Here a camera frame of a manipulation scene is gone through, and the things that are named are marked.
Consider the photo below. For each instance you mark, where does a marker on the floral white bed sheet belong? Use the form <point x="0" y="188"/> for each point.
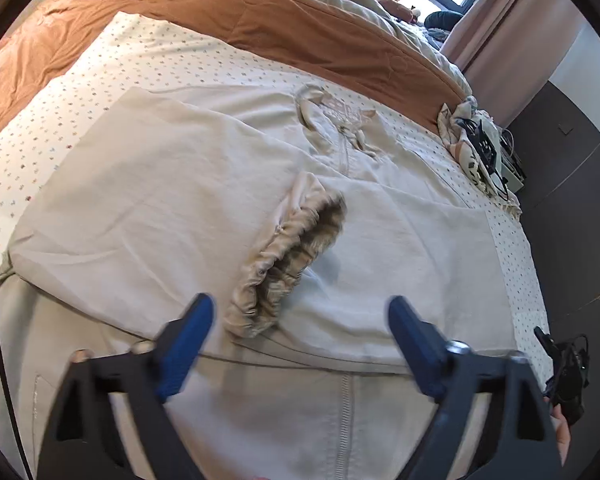
<point x="133" y="51"/>

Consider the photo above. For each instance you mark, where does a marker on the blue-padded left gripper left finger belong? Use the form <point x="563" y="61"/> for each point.
<point x="82" y="439"/>

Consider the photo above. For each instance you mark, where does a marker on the white bedside nightstand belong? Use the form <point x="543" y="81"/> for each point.
<point x="510" y="163"/>

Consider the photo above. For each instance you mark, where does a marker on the orange-brown duvet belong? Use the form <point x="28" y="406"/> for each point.
<point x="307" y="34"/>

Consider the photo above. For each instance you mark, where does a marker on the brown plush toy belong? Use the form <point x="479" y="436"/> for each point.
<point x="401" y="11"/>

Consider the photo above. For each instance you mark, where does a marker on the beige jacket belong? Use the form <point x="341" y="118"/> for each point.
<point x="299" y="235"/>

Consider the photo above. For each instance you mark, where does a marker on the pink right curtain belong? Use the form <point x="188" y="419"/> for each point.
<point x="507" y="50"/>

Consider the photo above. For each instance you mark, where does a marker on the patterned crumpled cloth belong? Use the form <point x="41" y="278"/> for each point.
<point x="471" y="136"/>

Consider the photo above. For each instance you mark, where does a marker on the person's right hand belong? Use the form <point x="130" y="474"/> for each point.
<point x="562" y="431"/>

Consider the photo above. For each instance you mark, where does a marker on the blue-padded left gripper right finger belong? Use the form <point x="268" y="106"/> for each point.
<point x="517" y="439"/>

